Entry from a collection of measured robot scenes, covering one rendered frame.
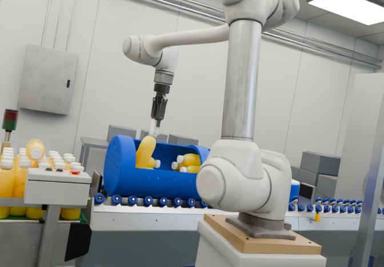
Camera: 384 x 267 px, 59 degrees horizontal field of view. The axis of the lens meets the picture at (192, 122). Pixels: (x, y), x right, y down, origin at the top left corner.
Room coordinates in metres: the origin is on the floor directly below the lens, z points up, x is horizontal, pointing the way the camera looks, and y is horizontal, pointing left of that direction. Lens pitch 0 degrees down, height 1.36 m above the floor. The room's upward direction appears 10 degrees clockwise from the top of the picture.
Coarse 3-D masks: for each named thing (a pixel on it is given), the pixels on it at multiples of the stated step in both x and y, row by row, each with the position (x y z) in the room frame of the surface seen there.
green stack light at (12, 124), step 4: (4, 120) 1.64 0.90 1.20; (8, 120) 1.64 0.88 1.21; (12, 120) 1.65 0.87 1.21; (4, 124) 1.64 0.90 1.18; (8, 124) 1.64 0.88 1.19; (12, 124) 1.65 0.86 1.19; (16, 124) 1.68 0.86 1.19; (4, 128) 1.64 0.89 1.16; (8, 128) 1.64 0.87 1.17; (12, 128) 1.65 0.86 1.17; (16, 128) 1.69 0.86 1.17
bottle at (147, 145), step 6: (144, 138) 1.56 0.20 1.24; (150, 138) 1.56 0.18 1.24; (144, 144) 1.54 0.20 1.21; (150, 144) 1.55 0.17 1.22; (138, 150) 1.55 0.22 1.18; (144, 150) 1.54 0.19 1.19; (150, 150) 1.55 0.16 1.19; (138, 156) 1.54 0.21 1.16; (144, 156) 1.54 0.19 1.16; (150, 156) 1.56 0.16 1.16; (138, 162) 1.53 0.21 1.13; (144, 162) 1.54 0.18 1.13; (144, 168) 1.54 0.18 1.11
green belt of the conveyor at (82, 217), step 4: (12, 216) 1.24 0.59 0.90; (16, 216) 1.25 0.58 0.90; (20, 216) 1.25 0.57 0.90; (24, 216) 1.26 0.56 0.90; (60, 216) 1.33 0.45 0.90; (80, 216) 1.38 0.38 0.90; (84, 216) 1.39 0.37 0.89; (60, 220) 1.28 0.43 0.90; (64, 220) 1.29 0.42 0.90; (68, 220) 1.30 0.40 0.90; (72, 220) 1.30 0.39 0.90; (76, 220) 1.31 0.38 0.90; (80, 220) 1.32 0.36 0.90; (84, 220) 1.32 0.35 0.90
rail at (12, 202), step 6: (0, 198) 1.18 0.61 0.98; (6, 198) 1.18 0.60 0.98; (12, 198) 1.19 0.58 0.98; (18, 198) 1.20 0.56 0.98; (0, 204) 1.18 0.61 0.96; (6, 204) 1.19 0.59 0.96; (12, 204) 1.19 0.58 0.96; (18, 204) 1.20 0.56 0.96; (24, 204) 1.21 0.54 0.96; (30, 204) 1.22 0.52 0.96; (36, 204) 1.23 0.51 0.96
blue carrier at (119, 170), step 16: (112, 144) 1.60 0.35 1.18; (128, 144) 1.50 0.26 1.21; (160, 144) 1.73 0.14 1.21; (112, 160) 1.56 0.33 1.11; (128, 160) 1.46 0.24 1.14; (160, 160) 1.82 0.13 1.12; (176, 160) 1.86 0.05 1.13; (112, 176) 1.52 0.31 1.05; (128, 176) 1.45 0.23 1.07; (144, 176) 1.49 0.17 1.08; (160, 176) 1.52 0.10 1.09; (176, 176) 1.56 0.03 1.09; (192, 176) 1.60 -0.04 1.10; (112, 192) 1.49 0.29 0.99; (128, 192) 1.50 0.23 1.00; (144, 192) 1.53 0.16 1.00; (160, 192) 1.56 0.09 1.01; (176, 192) 1.59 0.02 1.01; (192, 192) 1.63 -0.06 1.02
